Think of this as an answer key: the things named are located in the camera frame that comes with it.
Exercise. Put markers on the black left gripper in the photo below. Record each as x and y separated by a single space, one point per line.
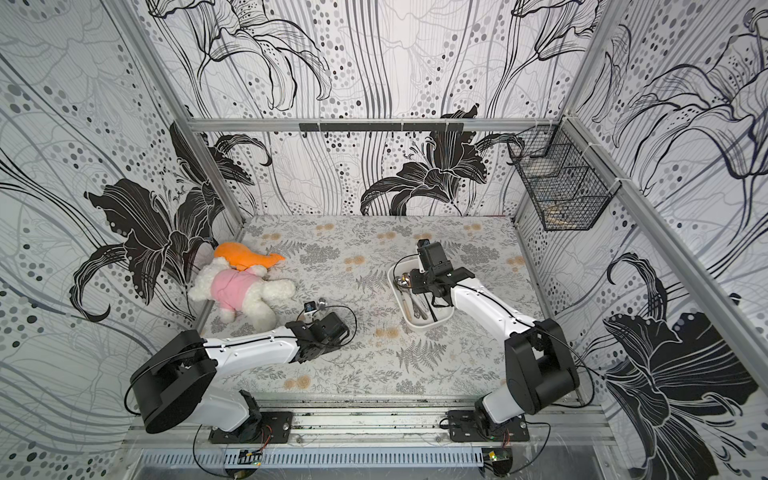
335 345

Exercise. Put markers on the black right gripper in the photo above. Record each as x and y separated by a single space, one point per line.
429 282

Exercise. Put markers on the black long-handled spoon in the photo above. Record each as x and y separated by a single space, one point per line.
427 307

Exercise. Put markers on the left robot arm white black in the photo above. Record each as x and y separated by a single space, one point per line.
177 384

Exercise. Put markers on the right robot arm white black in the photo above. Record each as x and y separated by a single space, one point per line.
539 365

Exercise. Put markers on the white plastic storage box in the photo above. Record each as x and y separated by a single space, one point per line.
405 265

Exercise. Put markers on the white plush toy pink shirt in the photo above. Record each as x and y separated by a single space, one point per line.
237 281

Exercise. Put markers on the small circuit board left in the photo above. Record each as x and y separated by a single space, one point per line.
251 458

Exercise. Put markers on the small circuit board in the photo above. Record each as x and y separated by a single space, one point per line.
498 460
251 458

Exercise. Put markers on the small circuit board right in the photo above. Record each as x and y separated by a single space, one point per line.
498 460

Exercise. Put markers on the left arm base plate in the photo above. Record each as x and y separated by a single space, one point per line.
271 427

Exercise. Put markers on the aluminium mounting rail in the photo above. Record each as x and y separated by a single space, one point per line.
423 422

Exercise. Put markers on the white slotted cable duct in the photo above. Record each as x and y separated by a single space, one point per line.
321 458

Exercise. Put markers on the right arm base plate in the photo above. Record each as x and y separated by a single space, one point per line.
466 426

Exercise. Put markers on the black wire wall basket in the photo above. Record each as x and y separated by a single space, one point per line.
566 192

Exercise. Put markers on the black bar on back rail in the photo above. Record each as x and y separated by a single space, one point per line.
327 127

